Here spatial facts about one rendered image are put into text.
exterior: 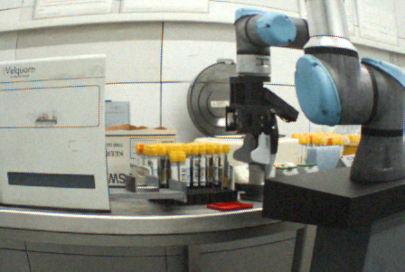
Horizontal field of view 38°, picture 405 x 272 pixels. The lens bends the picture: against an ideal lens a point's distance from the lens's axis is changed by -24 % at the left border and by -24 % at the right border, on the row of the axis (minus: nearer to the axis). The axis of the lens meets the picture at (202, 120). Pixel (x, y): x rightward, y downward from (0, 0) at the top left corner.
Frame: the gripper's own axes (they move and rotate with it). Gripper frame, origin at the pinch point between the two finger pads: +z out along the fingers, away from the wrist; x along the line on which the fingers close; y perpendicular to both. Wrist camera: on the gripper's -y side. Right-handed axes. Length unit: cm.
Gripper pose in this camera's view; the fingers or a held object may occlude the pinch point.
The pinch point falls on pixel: (262, 172)
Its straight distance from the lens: 155.6
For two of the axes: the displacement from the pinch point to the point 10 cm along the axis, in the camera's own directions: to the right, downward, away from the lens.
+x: 5.1, 0.2, -8.6
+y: -8.6, 0.1, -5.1
